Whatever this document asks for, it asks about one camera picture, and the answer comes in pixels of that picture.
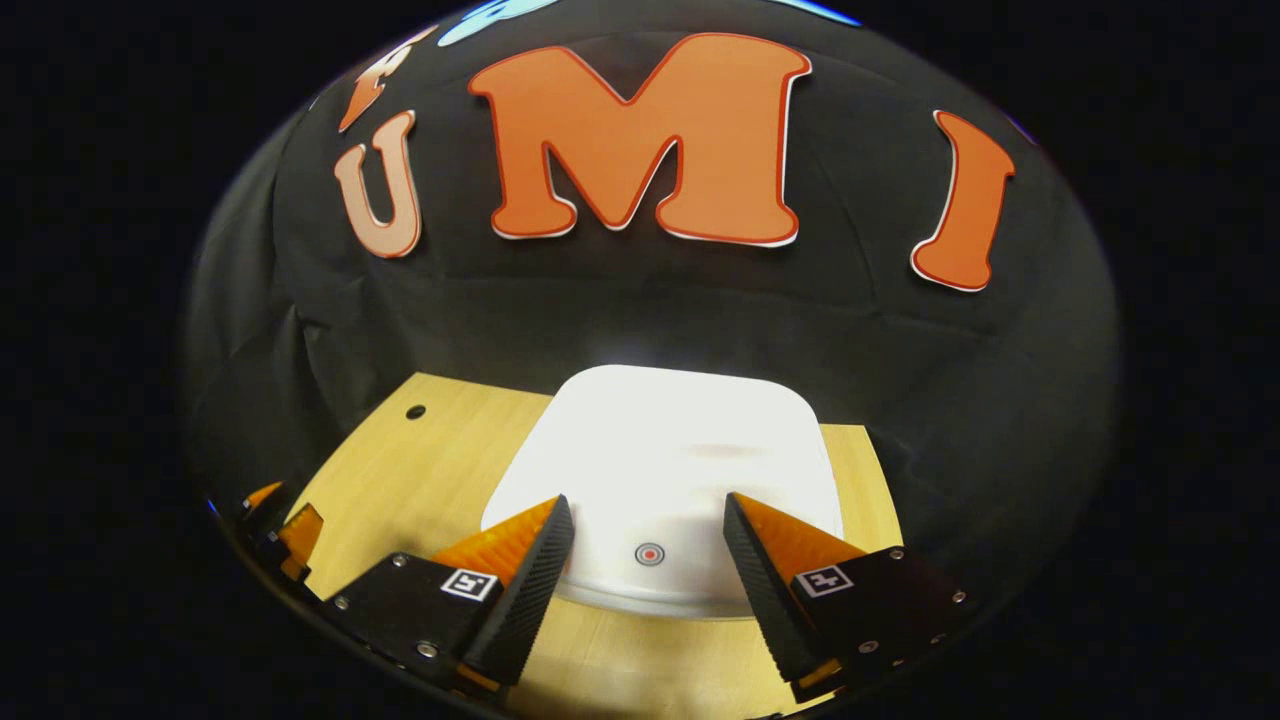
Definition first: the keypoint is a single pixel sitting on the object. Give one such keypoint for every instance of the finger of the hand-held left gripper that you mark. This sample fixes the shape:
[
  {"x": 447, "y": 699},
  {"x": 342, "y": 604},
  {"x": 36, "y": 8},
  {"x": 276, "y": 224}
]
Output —
[
  {"x": 262, "y": 503},
  {"x": 300, "y": 535}
]

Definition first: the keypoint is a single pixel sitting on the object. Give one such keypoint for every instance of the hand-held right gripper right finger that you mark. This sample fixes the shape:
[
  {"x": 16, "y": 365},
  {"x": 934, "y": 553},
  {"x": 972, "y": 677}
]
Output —
[{"x": 765, "y": 600}]

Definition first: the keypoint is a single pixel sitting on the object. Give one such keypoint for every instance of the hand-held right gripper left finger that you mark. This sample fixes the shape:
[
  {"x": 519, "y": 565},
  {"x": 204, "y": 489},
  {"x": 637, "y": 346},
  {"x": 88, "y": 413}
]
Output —
[{"x": 530, "y": 600}]

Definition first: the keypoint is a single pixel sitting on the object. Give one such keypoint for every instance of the white desktop garbage bin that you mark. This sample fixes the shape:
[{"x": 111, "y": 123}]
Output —
[{"x": 660, "y": 450}]

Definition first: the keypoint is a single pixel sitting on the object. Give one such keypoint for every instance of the wooden desktop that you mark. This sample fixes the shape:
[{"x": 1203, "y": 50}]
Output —
[{"x": 440, "y": 470}]

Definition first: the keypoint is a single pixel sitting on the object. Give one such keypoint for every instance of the black backdrop cloth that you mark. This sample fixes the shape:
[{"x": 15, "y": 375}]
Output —
[{"x": 600, "y": 310}]

